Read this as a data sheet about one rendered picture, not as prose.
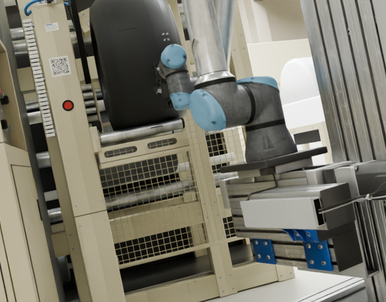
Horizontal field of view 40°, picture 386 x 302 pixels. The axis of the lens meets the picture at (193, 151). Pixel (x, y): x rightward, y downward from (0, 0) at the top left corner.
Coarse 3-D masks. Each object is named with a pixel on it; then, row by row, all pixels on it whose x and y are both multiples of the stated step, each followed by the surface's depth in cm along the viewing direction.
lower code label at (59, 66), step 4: (64, 56) 215; (52, 60) 214; (56, 60) 214; (60, 60) 214; (64, 60) 215; (52, 64) 214; (56, 64) 214; (60, 64) 214; (64, 64) 215; (68, 64) 215; (52, 68) 214; (56, 68) 214; (60, 68) 214; (64, 68) 215; (68, 68) 215; (52, 72) 214; (56, 72) 214; (60, 72) 214; (64, 72) 215; (68, 72) 215; (52, 76) 214
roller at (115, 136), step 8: (168, 120) 215; (176, 120) 215; (128, 128) 212; (136, 128) 212; (144, 128) 212; (152, 128) 213; (160, 128) 213; (168, 128) 214; (176, 128) 215; (104, 136) 209; (112, 136) 210; (120, 136) 210; (128, 136) 211; (136, 136) 212; (144, 136) 214
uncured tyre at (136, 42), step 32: (96, 0) 215; (128, 0) 208; (160, 0) 210; (96, 32) 205; (128, 32) 199; (160, 32) 201; (96, 64) 245; (128, 64) 199; (128, 96) 202; (160, 96) 206
